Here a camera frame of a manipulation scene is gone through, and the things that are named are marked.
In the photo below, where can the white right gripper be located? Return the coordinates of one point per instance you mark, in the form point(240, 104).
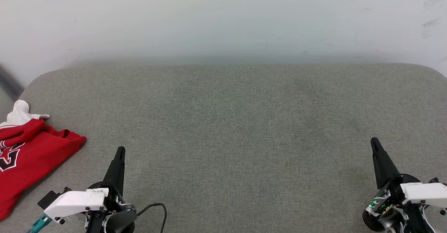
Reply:
point(422, 193)

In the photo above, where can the red white basketball jersey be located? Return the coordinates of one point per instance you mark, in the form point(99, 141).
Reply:
point(31, 152)

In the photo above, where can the grey fabric sofa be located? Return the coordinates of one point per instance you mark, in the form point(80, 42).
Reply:
point(223, 138)

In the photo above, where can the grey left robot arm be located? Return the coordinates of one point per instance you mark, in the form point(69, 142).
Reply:
point(120, 222)

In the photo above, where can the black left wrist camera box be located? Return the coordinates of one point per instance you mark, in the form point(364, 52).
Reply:
point(49, 198)

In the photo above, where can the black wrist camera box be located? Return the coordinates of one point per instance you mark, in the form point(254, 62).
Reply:
point(49, 198)
point(434, 180)

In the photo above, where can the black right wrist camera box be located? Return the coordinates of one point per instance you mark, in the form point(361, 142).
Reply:
point(434, 180)

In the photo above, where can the grey metal wall strip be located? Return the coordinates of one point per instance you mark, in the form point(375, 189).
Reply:
point(8, 82)

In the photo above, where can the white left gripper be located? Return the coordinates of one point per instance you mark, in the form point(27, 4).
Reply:
point(75, 201)

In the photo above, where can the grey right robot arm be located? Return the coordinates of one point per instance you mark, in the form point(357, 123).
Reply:
point(389, 225)

